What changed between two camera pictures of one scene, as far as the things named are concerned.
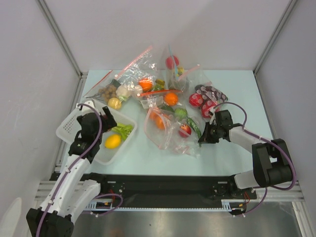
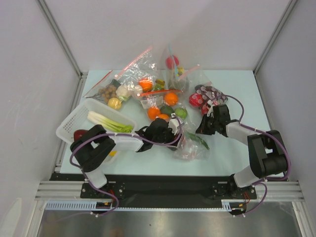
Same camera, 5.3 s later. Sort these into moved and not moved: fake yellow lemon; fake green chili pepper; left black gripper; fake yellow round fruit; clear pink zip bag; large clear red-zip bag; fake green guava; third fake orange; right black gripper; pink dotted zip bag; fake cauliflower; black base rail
Moved: fake yellow lemon; right black gripper; clear pink zip bag; left black gripper; fake green chili pepper
Not moved: pink dotted zip bag; third fake orange; fake yellow round fruit; black base rail; fake cauliflower; fake green guava; large clear red-zip bag
